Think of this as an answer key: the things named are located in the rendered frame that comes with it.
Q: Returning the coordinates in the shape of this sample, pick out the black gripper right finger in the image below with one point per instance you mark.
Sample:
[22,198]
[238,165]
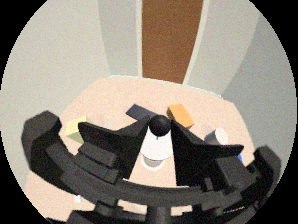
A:
[192,155]

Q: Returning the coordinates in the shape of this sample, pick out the glass french press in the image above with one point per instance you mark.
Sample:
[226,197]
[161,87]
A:
[158,144]

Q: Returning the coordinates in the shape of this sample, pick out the white flat bar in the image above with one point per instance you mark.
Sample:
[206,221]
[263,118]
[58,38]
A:
[77,198]

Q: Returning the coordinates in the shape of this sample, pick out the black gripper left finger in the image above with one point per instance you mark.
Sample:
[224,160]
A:
[126,142]

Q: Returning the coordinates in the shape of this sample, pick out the tan rectangular block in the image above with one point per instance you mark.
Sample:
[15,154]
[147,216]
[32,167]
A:
[179,113]

